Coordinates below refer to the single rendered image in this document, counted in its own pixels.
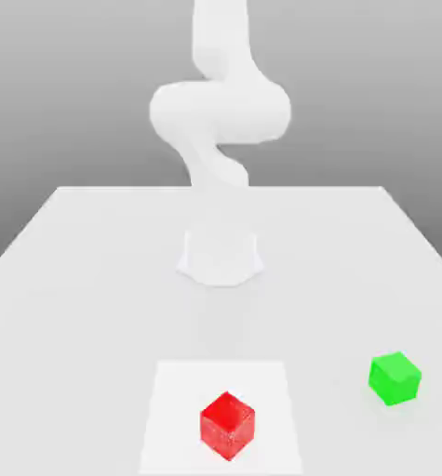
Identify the small red cube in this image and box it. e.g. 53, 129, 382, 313
199, 390, 256, 462

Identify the small green cube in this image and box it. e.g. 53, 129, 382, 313
368, 350, 423, 407

